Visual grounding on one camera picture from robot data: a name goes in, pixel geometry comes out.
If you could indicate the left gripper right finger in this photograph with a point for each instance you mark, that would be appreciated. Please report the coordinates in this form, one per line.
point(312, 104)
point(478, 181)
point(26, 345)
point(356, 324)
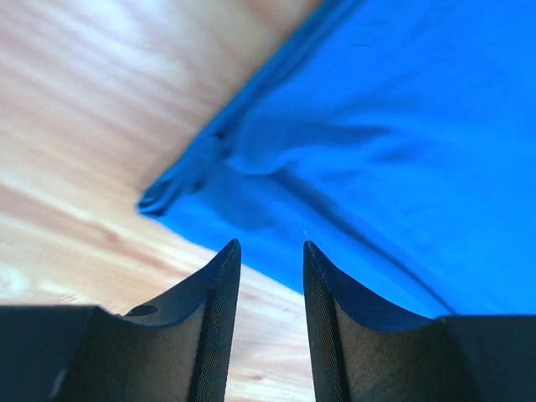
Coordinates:
point(365, 348)

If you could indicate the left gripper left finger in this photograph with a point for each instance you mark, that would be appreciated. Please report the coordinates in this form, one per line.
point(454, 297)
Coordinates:
point(175, 347)

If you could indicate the blue t-shirt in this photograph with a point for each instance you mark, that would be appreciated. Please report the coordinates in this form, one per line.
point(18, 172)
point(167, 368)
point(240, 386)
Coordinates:
point(399, 137)

